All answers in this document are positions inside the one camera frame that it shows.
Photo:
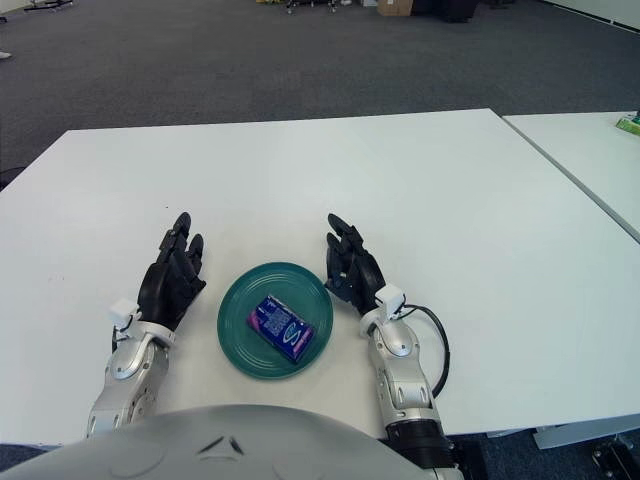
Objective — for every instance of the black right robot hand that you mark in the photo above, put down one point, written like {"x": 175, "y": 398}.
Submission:
{"x": 357, "y": 270}

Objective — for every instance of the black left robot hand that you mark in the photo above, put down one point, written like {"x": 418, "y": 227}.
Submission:
{"x": 170, "y": 285}

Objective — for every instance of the blue gum box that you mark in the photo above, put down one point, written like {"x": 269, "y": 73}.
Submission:
{"x": 280, "y": 325}

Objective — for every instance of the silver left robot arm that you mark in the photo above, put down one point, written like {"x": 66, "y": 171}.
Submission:
{"x": 130, "y": 360}

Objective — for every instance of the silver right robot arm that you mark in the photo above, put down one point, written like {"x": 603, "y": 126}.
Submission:
{"x": 400, "y": 350}

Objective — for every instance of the green round plate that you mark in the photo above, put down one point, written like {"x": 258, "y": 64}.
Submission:
{"x": 240, "y": 310}

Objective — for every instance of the grey robot torso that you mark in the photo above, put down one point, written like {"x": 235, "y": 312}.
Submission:
{"x": 225, "y": 450}

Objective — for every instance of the brown cardboard box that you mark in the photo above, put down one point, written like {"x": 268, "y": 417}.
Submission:
{"x": 395, "y": 6}

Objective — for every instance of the white table foot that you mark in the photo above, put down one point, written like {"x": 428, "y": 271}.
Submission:
{"x": 565, "y": 438}

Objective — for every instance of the black chair bases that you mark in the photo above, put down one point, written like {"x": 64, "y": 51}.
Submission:
{"x": 315, "y": 4}

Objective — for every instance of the black cabinet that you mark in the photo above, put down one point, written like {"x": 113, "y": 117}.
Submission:
{"x": 450, "y": 10}

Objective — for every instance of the black floor stand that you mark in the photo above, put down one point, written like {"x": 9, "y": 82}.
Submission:
{"x": 45, "y": 4}

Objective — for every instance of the green packet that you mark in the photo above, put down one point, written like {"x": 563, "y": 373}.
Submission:
{"x": 629, "y": 125}

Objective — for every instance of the black wheeled base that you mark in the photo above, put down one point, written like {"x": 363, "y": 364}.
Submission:
{"x": 617, "y": 455}

